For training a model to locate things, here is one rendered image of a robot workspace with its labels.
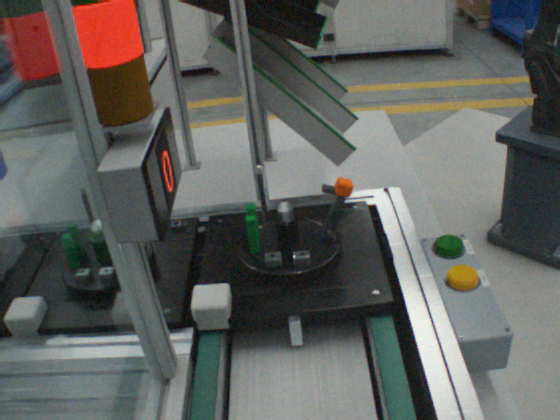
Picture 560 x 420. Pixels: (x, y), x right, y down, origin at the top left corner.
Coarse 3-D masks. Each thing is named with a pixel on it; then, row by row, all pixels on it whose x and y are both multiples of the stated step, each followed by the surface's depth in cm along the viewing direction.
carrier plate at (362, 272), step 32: (224, 224) 86; (352, 224) 82; (224, 256) 79; (352, 256) 76; (256, 288) 72; (288, 288) 72; (320, 288) 71; (352, 288) 70; (384, 288) 70; (256, 320) 68; (288, 320) 68; (320, 320) 69
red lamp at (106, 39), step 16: (112, 0) 41; (128, 0) 42; (80, 16) 41; (96, 16) 40; (112, 16) 41; (128, 16) 42; (80, 32) 42; (96, 32) 41; (112, 32) 41; (128, 32) 42; (96, 48) 42; (112, 48) 42; (128, 48) 43; (96, 64) 43; (112, 64) 43
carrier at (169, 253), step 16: (192, 224) 87; (176, 240) 84; (192, 240) 83; (160, 256) 81; (176, 256) 80; (192, 256) 80; (160, 272) 77; (176, 272) 77; (192, 272) 79; (160, 288) 74; (176, 288) 74; (176, 304) 71; (176, 320) 69
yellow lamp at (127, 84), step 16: (128, 64) 43; (144, 64) 45; (96, 80) 43; (112, 80) 43; (128, 80) 44; (144, 80) 45; (96, 96) 44; (112, 96) 44; (128, 96) 44; (144, 96) 45; (112, 112) 45; (128, 112) 45; (144, 112) 46
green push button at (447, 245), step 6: (438, 240) 76; (444, 240) 76; (450, 240) 76; (456, 240) 76; (438, 246) 75; (444, 246) 75; (450, 246) 75; (456, 246) 75; (462, 246) 75; (438, 252) 75; (444, 252) 75; (450, 252) 74; (456, 252) 74
